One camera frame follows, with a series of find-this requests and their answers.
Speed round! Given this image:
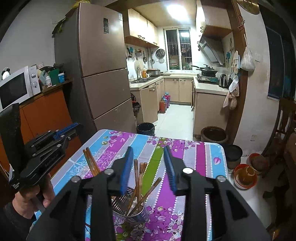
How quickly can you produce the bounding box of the wooden chopstick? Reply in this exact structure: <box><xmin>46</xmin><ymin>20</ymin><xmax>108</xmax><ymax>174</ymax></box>
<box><xmin>134</xmin><ymin>159</ymin><xmax>139</xmax><ymax>202</ymax></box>
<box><xmin>83</xmin><ymin>149</ymin><xmax>97</xmax><ymax>177</ymax></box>
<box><xmin>138</xmin><ymin>163</ymin><xmax>145</xmax><ymax>203</ymax></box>
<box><xmin>125</xmin><ymin>159</ymin><xmax>147</xmax><ymax>215</ymax></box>
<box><xmin>128</xmin><ymin>177</ymin><xmax>162</xmax><ymax>216</ymax></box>
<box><xmin>86</xmin><ymin>147</ymin><xmax>101</xmax><ymax>176</ymax></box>

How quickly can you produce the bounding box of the kitchen window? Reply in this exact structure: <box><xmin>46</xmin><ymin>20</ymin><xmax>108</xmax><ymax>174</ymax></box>
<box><xmin>165</xmin><ymin>28</ymin><xmax>192</xmax><ymax>70</ymax></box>

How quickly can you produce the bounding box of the person left hand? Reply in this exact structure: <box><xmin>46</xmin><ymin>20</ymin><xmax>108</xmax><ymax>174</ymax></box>
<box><xmin>12</xmin><ymin>174</ymin><xmax>55</xmax><ymax>219</ymax></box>

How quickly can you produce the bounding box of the orange wooden cabinet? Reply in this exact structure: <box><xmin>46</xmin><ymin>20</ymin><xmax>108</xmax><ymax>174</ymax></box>
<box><xmin>0</xmin><ymin>78</ymin><xmax>83</xmax><ymax>181</ymax></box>

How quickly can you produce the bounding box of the floral striped tablecloth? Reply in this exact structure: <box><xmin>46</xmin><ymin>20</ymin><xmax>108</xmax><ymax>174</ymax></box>
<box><xmin>33</xmin><ymin>128</ymin><xmax>226</xmax><ymax>241</ymax></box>

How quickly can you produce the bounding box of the blue perforated utensil holder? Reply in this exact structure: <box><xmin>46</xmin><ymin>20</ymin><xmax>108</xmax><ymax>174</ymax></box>
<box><xmin>111</xmin><ymin>187</ymin><xmax>149</xmax><ymax>225</ymax></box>

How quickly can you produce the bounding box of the red plastic basin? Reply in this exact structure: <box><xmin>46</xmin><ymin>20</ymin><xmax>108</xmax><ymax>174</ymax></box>
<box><xmin>233</xmin><ymin>164</ymin><xmax>258</xmax><ymax>190</ymax></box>

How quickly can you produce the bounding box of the white medicine bottle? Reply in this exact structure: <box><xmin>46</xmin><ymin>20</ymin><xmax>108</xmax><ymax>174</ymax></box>
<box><xmin>45</xmin><ymin>76</ymin><xmax>52</xmax><ymax>87</ymax></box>

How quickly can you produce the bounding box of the blue lidded cup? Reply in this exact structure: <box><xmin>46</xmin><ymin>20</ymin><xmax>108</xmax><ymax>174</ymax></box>
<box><xmin>58</xmin><ymin>73</ymin><xmax>65</xmax><ymax>83</ymax></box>

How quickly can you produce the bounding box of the white microwave oven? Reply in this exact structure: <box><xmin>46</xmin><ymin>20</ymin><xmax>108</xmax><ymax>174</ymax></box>
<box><xmin>0</xmin><ymin>65</ymin><xmax>41</xmax><ymax>111</ymax></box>

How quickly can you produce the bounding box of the green container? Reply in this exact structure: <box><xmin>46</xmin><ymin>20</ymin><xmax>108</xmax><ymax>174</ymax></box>
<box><xmin>49</xmin><ymin>69</ymin><xmax>59</xmax><ymax>85</ymax></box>

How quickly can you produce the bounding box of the alarm clock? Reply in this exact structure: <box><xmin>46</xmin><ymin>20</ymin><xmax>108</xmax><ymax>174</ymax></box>
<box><xmin>1</xmin><ymin>67</ymin><xmax>10</xmax><ymax>80</ymax></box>

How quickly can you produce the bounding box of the black trash bin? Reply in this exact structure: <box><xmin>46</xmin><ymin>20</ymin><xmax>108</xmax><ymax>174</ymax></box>
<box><xmin>136</xmin><ymin>123</ymin><xmax>155</xmax><ymax>136</ymax></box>

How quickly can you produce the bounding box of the wooden chair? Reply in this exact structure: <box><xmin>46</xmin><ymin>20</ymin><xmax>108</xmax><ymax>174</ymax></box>
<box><xmin>262</xmin><ymin>98</ymin><xmax>295</xmax><ymax>178</ymax></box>

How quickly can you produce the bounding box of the brown ceramic jar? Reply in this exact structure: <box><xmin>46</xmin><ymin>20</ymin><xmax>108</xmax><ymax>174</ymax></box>
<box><xmin>201</xmin><ymin>126</ymin><xmax>228</xmax><ymax>145</ymax></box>

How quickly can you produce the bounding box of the brown refrigerator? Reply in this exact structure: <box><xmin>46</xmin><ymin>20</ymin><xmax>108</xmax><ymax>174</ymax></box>
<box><xmin>54</xmin><ymin>3</ymin><xmax>135</xmax><ymax>143</ymax></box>

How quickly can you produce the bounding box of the red gas bottle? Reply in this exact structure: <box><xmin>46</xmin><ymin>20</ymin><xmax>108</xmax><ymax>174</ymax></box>
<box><xmin>159</xmin><ymin>92</ymin><xmax>171</xmax><ymax>113</ymax></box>

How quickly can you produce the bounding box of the hanging towel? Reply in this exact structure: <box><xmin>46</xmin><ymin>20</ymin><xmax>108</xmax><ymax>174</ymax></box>
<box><xmin>222</xmin><ymin>75</ymin><xmax>239</xmax><ymax>110</ymax></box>

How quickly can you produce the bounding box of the electric kettle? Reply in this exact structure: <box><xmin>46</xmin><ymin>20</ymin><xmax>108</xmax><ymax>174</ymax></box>
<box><xmin>219</xmin><ymin>74</ymin><xmax>229</xmax><ymax>88</ymax></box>

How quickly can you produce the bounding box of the black wok on stove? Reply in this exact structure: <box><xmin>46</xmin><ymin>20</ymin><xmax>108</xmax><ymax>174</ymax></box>
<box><xmin>192</xmin><ymin>64</ymin><xmax>217</xmax><ymax>77</ymax></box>

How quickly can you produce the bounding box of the hanging white plastic bag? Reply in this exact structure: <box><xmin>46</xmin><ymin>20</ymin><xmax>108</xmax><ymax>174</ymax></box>
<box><xmin>240</xmin><ymin>46</ymin><xmax>255</xmax><ymax>72</ymax></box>

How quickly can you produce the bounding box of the range hood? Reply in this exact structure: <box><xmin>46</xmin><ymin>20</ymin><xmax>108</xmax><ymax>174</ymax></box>
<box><xmin>198</xmin><ymin>35</ymin><xmax>225</xmax><ymax>66</ymax></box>

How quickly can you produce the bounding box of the dark window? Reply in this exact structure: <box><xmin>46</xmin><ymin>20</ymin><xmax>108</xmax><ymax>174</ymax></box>
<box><xmin>259</xmin><ymin>6</ymin><xmax>295</xmax><ymax>99</ymax></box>

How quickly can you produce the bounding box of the round gold wall clock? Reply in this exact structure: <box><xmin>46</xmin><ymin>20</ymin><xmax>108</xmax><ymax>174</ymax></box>
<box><xmin>237</xmin><ymin>0</ymin><xmax>260</xmax><ymax>15</ymax></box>

